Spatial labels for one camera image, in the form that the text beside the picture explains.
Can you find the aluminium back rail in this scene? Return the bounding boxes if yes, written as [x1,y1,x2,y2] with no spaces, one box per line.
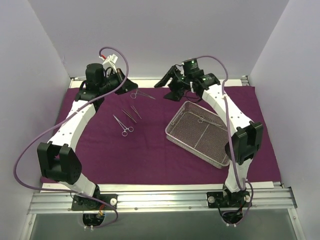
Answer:
[71,75,249,81]

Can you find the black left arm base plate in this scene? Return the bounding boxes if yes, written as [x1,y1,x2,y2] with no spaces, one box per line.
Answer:
[71,194,118,211]

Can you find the steel forceps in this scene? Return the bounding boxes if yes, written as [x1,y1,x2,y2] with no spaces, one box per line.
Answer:
[197,115,225,127]
[112,115,134,137]

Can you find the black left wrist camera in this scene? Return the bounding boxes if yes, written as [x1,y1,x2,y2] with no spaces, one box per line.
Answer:
[99,54,118,73]

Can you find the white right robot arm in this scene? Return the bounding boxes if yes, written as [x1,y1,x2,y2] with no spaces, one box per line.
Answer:
[155,63,264,207]

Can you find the aluminium right side rail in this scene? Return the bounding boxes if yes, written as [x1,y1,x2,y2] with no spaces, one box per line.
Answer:
[240,75,250,87]

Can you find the wire mesh instrument tray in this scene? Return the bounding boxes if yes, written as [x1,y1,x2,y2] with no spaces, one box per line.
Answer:
[165,101,230,169]

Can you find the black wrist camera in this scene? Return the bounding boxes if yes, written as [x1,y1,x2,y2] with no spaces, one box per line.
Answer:
[181,58,204,78]
[99,54,118,73]

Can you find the aluminium front frame rail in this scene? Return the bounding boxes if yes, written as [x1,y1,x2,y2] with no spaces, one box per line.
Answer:
[28,188,297,214]

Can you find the steel surgical scissors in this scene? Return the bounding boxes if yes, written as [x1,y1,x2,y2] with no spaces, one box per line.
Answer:
[130,89,155,100]

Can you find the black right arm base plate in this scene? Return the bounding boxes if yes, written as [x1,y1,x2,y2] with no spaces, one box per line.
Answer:
[206,189,252,208]

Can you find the steel tweezers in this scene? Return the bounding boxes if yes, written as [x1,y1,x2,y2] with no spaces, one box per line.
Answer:
[121,109,137,124]
[130,105,142,120]

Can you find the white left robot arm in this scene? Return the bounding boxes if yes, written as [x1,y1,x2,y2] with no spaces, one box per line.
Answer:
[37,63,138,210]

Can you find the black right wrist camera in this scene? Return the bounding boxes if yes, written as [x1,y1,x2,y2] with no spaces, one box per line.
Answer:
[181,58,204,78]

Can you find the purple cloth wrap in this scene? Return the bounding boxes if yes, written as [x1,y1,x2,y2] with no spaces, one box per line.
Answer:
[39,85,281,186]

